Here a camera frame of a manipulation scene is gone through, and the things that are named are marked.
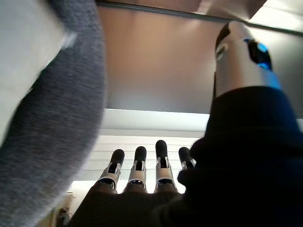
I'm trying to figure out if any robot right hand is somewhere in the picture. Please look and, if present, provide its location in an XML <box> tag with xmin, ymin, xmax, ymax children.
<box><xmin>67</xmin><ymin>20</ymin><xmax>303</xmax><ymax>227</ymax></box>

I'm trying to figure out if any brown glossy wardrobe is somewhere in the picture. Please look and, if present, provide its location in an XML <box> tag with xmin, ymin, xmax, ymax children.
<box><xmin>96</xmin><ymin>0</ymin><xmax>303</xmax><ymax>114</ymax></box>

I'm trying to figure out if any grey upholstered armchair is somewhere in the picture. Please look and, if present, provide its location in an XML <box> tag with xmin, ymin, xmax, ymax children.
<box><xmin>0</xmin><ymin>0</ymin><xmax>107</xmax><ymax>227</ymax></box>

